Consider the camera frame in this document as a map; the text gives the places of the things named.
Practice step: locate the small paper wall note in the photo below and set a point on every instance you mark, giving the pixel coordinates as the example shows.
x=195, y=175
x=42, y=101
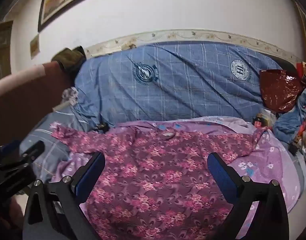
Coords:
x=34, y=46

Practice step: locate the blue plaid quilt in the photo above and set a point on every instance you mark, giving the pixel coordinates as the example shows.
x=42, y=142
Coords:
x=180, y=92

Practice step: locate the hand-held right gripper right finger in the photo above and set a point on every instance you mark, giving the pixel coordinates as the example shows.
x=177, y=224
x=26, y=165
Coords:
x=221, y=177

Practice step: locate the crumpled pale floral cloth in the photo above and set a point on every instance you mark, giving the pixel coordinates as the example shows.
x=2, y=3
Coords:
x=70, y=95

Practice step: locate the wooden door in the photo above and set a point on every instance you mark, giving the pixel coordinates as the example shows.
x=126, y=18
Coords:
x=1, y=50

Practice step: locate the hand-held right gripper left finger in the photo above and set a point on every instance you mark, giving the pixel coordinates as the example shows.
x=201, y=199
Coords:
x=91, y=177

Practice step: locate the olive green cloth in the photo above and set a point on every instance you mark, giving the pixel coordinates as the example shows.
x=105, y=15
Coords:
x=67, y=60

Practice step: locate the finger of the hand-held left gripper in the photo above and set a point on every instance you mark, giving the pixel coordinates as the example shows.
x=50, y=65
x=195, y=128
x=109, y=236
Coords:
x=32, y=152
x=15, y=178

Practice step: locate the wooden door frame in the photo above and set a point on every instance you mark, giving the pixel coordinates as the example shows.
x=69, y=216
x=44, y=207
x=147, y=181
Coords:
x=304, y=25

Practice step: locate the grey striped pillow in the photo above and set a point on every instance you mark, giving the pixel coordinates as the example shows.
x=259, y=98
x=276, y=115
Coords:
x=47, y=140

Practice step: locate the clear plastic bag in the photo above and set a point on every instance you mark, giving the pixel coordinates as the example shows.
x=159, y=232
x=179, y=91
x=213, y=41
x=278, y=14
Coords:
x=269, y=116

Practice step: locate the purple floral bedsheet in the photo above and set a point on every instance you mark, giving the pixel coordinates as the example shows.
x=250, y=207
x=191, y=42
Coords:
x=265, y=160

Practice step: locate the maroon floral shirt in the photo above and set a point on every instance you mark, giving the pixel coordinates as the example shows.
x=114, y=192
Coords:
x=153, y=180

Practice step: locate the blue denim garment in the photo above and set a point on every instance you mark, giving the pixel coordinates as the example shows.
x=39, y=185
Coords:
x=288, y=122

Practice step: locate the red plastic bag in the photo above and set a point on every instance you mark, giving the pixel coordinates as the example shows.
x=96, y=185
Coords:
x=280, y=90

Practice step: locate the red gift box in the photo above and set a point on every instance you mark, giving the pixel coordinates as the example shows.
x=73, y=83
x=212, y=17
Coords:
x=305, y=71

